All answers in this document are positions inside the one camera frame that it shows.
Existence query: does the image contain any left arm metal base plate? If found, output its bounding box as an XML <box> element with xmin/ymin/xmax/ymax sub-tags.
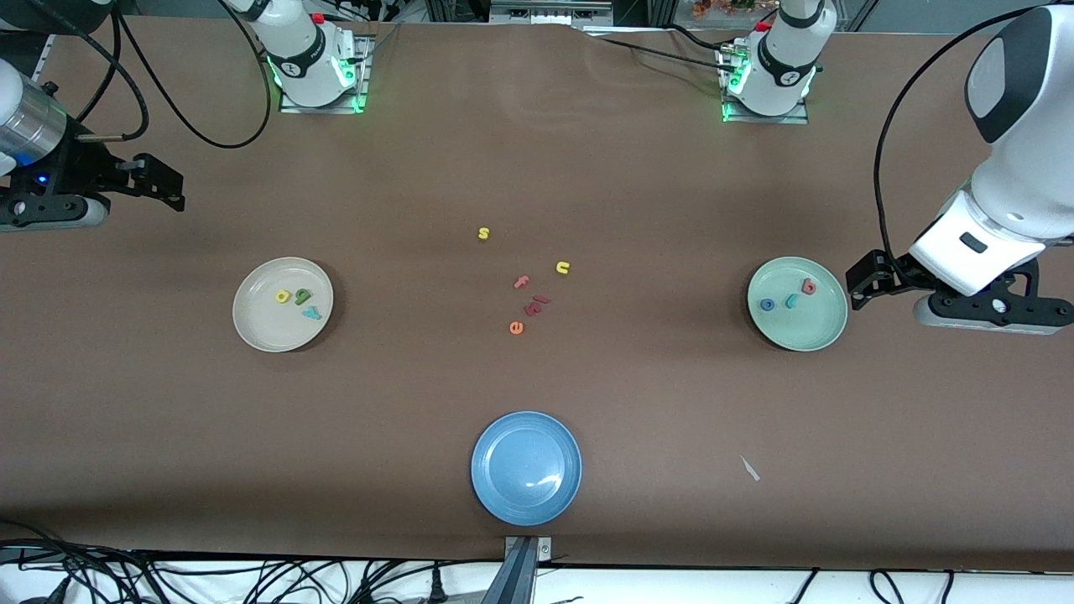
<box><xmin>719</xmin><ymin>44</ymin><xmax>811</xmax><ymax>125</ymax></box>

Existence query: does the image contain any black cable on table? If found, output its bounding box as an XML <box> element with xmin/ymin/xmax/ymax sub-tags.
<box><xmin>587</xmin><ymin>23</ymin><xmax>733</xmax><ymax>70</ymax></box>

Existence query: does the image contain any beige brown plate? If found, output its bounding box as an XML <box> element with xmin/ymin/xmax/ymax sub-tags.
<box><xmin>232</xmin><ymin>257</ymin><xmax>335</xmax><ymax>353</ymax></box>

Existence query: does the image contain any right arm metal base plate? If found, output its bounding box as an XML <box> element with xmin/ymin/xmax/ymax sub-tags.
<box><xmin>279</xmin><ymin>35</ymin><xmax>372</xmax><ymax>114</ymax></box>

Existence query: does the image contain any pale green plate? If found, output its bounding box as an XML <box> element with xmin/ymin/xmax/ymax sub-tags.
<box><xmin>747</xmin><ymin>256</ymin><xmax>848</xmax><ymax>352</ymax></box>

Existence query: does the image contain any grey metal camera bracket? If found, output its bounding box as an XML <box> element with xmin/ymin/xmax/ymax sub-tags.
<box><xmin>503</xmin><ymin>535</ymin><xmax>553</xmax><ymax>604</ymax></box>

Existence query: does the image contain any dark background equipment frame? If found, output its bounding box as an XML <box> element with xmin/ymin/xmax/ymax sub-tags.
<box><xmin>424</xmin><ymin>0</ymin><xmax>672</xmax><ymax>28</ymax></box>

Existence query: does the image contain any black cable tangle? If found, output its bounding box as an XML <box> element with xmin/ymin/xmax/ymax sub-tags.
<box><xmin>0</xmin><ymin>520</ymin><xmax>504</xmax><ymax>604</ymax></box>

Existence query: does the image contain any blue plate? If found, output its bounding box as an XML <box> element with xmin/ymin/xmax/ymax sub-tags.
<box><xmin>471</xmin><ymin>410</ymin><xmax>583</xmax><ymax>528</ymax></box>

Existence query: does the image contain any brown table cover sheet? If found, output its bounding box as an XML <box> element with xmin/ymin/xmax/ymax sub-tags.
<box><xmin>0</xmin><ymin>15</ymin><xmax>1074</xmax><ymax>571</ymax></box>

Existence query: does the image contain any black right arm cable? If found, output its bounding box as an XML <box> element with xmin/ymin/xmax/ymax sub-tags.
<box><xmin>80</xmin><ymin>0</ymin><xmax>272</xmax><ymax>150</ymax></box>

